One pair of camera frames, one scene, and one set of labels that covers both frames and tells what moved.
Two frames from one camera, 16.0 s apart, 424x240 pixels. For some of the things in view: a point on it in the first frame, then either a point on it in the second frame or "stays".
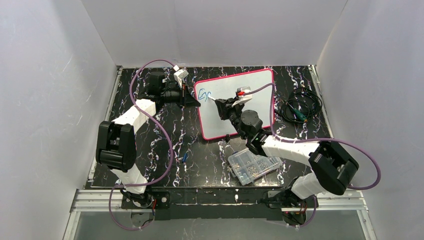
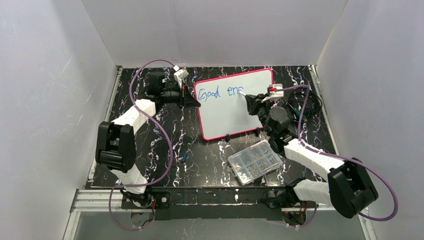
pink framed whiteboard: [212, 126] stays
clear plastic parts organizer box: [246, 166] stays
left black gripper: [183, 98] stays
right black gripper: [228, 109] to [257, 103]
